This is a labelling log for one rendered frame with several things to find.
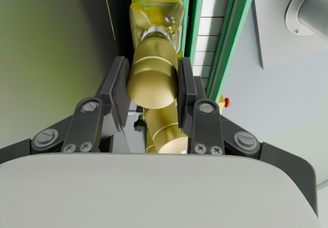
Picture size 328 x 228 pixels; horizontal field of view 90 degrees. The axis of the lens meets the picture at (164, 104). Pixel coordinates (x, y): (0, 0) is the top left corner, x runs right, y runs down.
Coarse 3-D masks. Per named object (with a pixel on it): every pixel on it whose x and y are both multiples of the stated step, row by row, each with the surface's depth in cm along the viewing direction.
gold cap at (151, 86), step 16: (144, 48) 12; (160, 48) 11; (144, 64) 10; (160, 64) 10; (176, 64) 12; (128, 80) 10; (144, 80) 10; (160, 80) 10; (176, 80) 10; (144, 96) 11; (160, 96) 11; (176, 96) 11
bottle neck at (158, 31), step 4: (148, 28) 15; (152, 28) 15; (156, 28) 15; (160, 28) 15; (144, 32) 15; (148, 32) 14; (152, 32) 14; (156, 32) 14; (160, 32) 14; (164, 32) 15; (144, 36) 14; (148, 36) 14; (152, 36) 13; (156, 36) 13; (160, 36) 14; (164, 36) 14; (168, 36) 15; (168, 40) 14
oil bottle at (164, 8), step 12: (144, 0) 16; (156, 0) 16; (168, 0) 16; (180, 0) 17; (132, 12) 16; (144, 12) 15; (156, 12) 15; (168, 12) 15; (180, 12) 16; (132, 24) 16; (144, 24) 15; (156, 24) 15; (168, 24) 15; (180, 24) 16; (132, 36) 17; (180, 36) 16; (180, 48) 18
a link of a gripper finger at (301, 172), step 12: (264, 144) 7; (252, 156) 7; (264, 156) 7; (276, 156) 7; (288, 156) 7; (288, 168) 6; (300, 168) 6; (312, 168) 6; (300, 180) 6; (312, 180) 6; (312, 192) 6; (312, 204) 6
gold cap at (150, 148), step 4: (148, 132) 21; (148, 136) 21; (148, 140) 20; (152, 140) 20; (148, 144) 20; (152, 144) 19; (148, 148) 20; (152, 148) 19; (148, 152) 19; (152, 152) 19; (156, 152) 18
